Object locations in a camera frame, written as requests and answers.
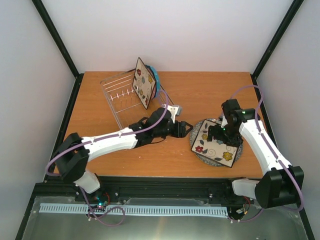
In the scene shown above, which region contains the chrome wire dish rack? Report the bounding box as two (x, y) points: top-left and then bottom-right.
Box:
(100, 69), (176, 129)

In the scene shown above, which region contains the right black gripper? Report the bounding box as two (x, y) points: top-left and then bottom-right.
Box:
(207, 123), (240, 148)

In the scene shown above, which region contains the white square floral plate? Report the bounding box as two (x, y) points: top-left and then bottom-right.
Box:
(132, 57), (155, 109)

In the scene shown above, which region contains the black aluminium frame rail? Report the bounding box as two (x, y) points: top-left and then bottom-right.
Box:
(34, 175), (300, 204)

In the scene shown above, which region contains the light blue cable duct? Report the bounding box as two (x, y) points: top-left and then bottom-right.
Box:
(38, 203), (228, 218)

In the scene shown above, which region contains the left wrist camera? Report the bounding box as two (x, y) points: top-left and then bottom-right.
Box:
(167, 105), (182, 119)

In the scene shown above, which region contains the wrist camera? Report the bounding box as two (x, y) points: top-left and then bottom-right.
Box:
(167, 105), (182, 119)
(221, 99), (241, 127)

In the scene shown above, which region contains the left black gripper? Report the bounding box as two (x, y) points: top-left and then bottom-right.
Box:
(153, 120), (193, 139)

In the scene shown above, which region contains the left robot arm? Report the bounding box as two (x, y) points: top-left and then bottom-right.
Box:
(54, 106), (193, 202)

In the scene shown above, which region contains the blue polka dot plate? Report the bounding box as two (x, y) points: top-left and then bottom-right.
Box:
(146, 65), (161, 99)

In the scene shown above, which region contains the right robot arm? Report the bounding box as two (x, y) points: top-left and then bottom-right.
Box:
(207, 108), (305, 212)

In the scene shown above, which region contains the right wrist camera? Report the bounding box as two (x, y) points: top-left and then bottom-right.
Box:
(221, 99), (241, 127)

